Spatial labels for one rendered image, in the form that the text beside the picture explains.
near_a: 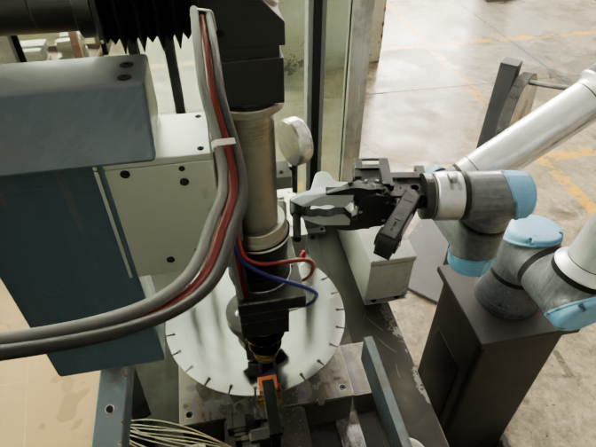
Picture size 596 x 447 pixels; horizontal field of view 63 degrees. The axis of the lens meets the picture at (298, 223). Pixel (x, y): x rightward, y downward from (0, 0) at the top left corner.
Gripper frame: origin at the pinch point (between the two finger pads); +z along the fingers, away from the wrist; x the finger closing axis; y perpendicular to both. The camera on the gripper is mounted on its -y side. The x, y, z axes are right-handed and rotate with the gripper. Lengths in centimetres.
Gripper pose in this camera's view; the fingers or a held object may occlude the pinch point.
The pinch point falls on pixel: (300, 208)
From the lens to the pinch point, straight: 73.0
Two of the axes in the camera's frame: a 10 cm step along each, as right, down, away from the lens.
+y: -0.3, -7.6, 6.4
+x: 0.1, -6.5, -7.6
